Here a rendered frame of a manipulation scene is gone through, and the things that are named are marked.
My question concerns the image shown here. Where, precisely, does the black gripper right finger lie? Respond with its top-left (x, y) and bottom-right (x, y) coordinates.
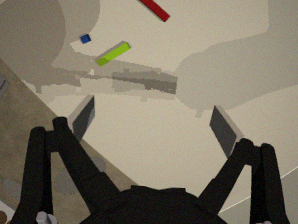
top-left (178, 105), bottom-right (290, 224)

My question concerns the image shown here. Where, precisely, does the lime green rod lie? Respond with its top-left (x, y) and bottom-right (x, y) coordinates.
top-left (96, 42), bottom-right (131, 67)

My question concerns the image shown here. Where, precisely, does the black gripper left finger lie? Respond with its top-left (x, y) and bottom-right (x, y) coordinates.
top-left (10, 94), bottom-right (147, 224)

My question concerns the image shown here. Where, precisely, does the red rod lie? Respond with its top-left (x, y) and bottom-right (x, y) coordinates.
top-left (140, 0), bottom-right (170, 22)

